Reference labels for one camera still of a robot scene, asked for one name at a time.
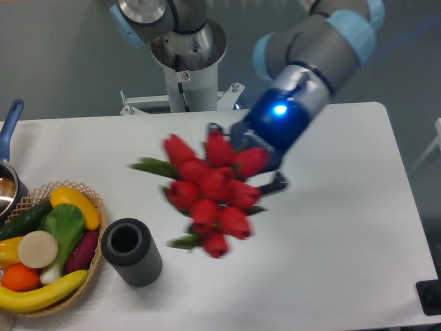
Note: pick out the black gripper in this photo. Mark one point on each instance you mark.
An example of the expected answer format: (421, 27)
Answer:
(274, 123)

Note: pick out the red tulip bouquet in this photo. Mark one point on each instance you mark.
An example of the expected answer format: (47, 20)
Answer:
(211, 192)

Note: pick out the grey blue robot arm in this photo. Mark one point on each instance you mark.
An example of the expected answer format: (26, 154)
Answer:
(307, 64)

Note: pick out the dark grey ribbed vase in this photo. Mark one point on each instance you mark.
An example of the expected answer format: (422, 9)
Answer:
(128, 246)

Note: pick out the green bok choy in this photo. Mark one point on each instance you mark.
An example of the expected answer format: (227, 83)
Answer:
(66, 224)

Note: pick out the purple sweet potato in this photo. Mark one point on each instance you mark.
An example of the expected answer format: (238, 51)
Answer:
(81, 257)

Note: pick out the woven wicker basket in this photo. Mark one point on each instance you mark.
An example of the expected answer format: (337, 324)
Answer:
(92, 207)

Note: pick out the green cucumber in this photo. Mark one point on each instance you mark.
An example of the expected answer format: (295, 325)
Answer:
(25, 222)

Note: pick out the black device at table edge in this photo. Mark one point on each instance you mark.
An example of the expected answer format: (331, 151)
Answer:
(429, 296)

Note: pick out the beige round disc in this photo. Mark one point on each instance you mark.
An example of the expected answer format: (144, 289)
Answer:
(37, 249)

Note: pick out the yellow bell pepper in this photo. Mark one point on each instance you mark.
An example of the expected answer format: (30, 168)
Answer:
(9, 252)

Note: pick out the orange fruit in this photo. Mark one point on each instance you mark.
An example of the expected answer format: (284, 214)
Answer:
(20, 278)

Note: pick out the yellow banana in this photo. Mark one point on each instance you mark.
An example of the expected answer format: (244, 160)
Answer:
(25, 302)

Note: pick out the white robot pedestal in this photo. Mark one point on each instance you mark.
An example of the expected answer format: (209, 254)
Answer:
(190, 66)

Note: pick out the white frame at right edge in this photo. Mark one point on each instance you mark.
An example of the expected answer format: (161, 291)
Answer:
(429, 154)

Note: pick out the blue handled saucepan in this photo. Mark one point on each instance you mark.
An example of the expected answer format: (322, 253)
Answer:
(12, 188)

